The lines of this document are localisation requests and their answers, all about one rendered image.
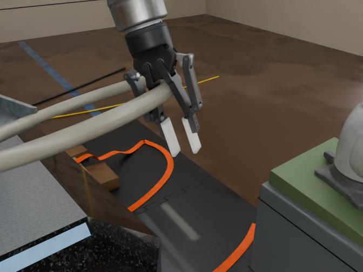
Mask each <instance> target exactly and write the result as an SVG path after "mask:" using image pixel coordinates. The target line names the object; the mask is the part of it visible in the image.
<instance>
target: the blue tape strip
mask: <svg viewBox="0 0 363 272"><path fill-rule="evenodd" d="M90 235H91V234H90V232H89V229H88V227H87V225H86V222H85V223H83V224H81V225H79V226H77V227H75V228H72V229H70V230H68V231H66V232H64V233H61V234H59V235H57V236H55V237H53V238H51V239H49V240H46V241H44V242H42V243H40V244H38V245H36V246H34V247H31V248H29V249H27V250H25V251H23V252H21V253H19V254H16V255H14V256H12V257H10V258H8V259H6V260H4V261H1V262H0V272H17V271H19V270H21V269H23V268H25V267H27V266H29V265H31V264H33V263H35V262H37V261H39V260H41V259H43V258H45V257H47V256H49V255H51V254H53V253H56V252H58V251H60V250H62V249H64V248H66V247H68V246H70V245H72V244H74V243H76V242H78V241H80V240H82V239H84V238H86V237H88V236H90Z"/></svg>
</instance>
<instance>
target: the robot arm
mask: <svg viewBox="0 0 363 272"><path fill-rule="evenodd" d="M106 1H107V5H108V7H109V9H110V12H111V14H112V18H113V20H114V23H115V25H116V28H117V30H118V31H119V32H124V31H126V33H127V34H126V35H125V37H124V38H125V41H126V43H127V46H128V49H129V52H130V54H131V56H132V57H133V68H132V69H131V70H130V71H129V72H127V73H125V74H124V75H123V77H124V79H125V80H126V81H127V83H128V84H129V85H130V86H131V89H132V91H133V94H134V96H135V98H137V97H139V96H141V95H142V94H144V93H146V90H145V88H144V85H143V83H142V81H141V79H140V74H141V75H142V76H143V77H145V81H146V86H147V88H148V89H149V91H150V90H151V89H153V88H155V87H157V86H158V85H160V79H164V80H165V82H166V83H167V84H168V85H169V87H170V89H171V91H172V93H173V94H174V96H175V98H176V100H177V102H178V104H179V106H180V108H181V110H182V111H183V113H184V115H185V116H184V117H183V118H182V121H183V124H184V127H185V131H186V134H187V137H188V139H189V142H190V145H191V148H192V152H193V153H194V154H195V153H197V152H198V151H199V149H200V148H201V144H200V141H199V138H198V135H197V132H198V131H199V124H198V120H197V117H196V112H198V111H199V110H200V109H201V108H202V107H203V101H202V98H201V95H200V90H199V86H198V82H197V78H196V74H195V71H194V67H193V63H194V54H193V53H188V54H184V53H178V51H177V50H176V49H175V48H174V46H173V44H172V39H171V36H170V33H169V30H168V27H167V24H166V23H165V22H162V18H164V17H166V16H167V11H166V7H165V4H164V1H163V0H106ZM177 60H178V61H179V64H180V66H181V67H182V69H183V75H184V79H185V83H186V87H187V91H188V93H189V97H190V98H189V97H188V95H187V93H186V91H185V89H184V88H183V86H182V84H181V82H180V80H179V76H178V73H177V71H176V69H175V68H176V63H177ZM139 73H140V74H139ZM143 117H144V119H145V121H146V122H147V123H149V122H152V123H156V124H157V126H158V129H159V133H160V135H161V137H162V138H163V139H166V141H167V144H168V146H169V149H170V152H171V155H172V157H176V155H177V154H178V153H179V152H180V147H179V144H178V140H177V137H176V135H175V132H174V129H173V126H172V123H171V120H170V118H169V117H168V118H166V116H165V113H164V106H163V104H161V105H159V106H158V107H156V108H155V109H153V110H152V111H150V112H148V113H146V114H144V115H143ZM165 118H166V119H165ZM324 158H325V159H326V160H327V161H328V162H329V163H330V165H328V166H325V167H318V168H316V169H315V172H314V173H315V175H316V176H318V177H320V178H322V179H323V180H325V181H326V182H327V183H328V184H329V185H331V186H332V187H333V188H334V189H336V190H337V191H338V192H339V193H340V194H342V195H343V196H344V197H345V198H346V199H348V200H349V201H350V203H351V204H352V205H353V206H354V207H355V208H357V209H363V102H362V103H359V104H358V105H357V106H356V107H355V108H354V109H353V111H352V112H351V113H350V114H349V116H348V117H347V119H346V121H345V123H344V125H343V128H342V130H341V133H340V137H339V140H338V144H337V149H336V152H334V151H331V150H326V152H324Z"/></svg>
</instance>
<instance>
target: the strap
mask: <svg viewBox="0 0 363 272"><path fill-rule="evenodd" d="M144 143H145V144H148V145H150V146H153V147H155V148H157V149H159V150H160V151H161V152H162V153H163V154H164V155H165V157H166V159H167V170H166V172H165V174H164V175H163V177H162V178H161V179H160V181H159V182H158V183H157V184H156V185H155V186H154V187H153V188H152V189H151V190H150V191H149V192H148V193H147V194H145V195H144V196H143V197H142V198H141V199H139V200H138V201H137V202H136V203H134V204H133V205H132V206H130V207H129V208H128V209H129V210H130V211H131V212H133V211H134V210H136V209H137V208H138V207H140V206H141V205H142V204H144V203H145V202H146V201H147V200H148V199H149V198H151V197H152V196H153V195H154V194H155V193H156V192H157V191H158V190H159V189H160V188H161V187H162V186H163V185H164V183H166V181H167V180H168V178H169V177H170V175H171V173H172V171H173V166H174V164H173V159H172V156H171V154H170V153H169V152H168V151H167V150H166V149H165V148H163V147H161V146H160V145H157V144H155V143H153V142H150V141H148V140H144V141H143V140H141V141H140V142H139V143H138V144H136V145H135V146H134V147H133V148H131V149H130V150H128V151H126V152H119V151H112V152H109V153H107V154H105V155H103V156H101V157H98V158H97V157H96V156H94V155H92V154H84V155H82V156H81V157H79V158H77V159H76V160H75V161H76V162H77V163H80V162H81V161H83V160H84V159H86V158H88V157H93V158H95V159H98V160H104V159H106V158H108V157H110V156H112V155H114V154H117V153H126V154H130V153H132V152H134V151H136V150H137V149H138V148H139V147H140V146H142V145H143V144H144ZM255 227H256V224H254V223H252V225H251V227H250V229H249V231H248V233H247V235H246V237H245V238H244V240H243V241H242V243H241V244H240V245H239V247H238V248H237V249H236V250H235V251H234V252H233V253H232V254H231V255H230V256H229V257H228V258H227V259H226V260H225V261H224V262H223V263H222V264H221V265H220V266H219V267H218V268H217V269H215V270H214V271H213V272H226V271H227V270H228V269H230V268H231V267H232V266H233V265H234V264H235V262H236V261H237V260H238V259H239V258H240V257H241V256H242V254H243V253H244V252H245V251H246V250H247V248H248V247H249V246H250V244H251V243H252V241H253V239H254V231H255Z"/></svg>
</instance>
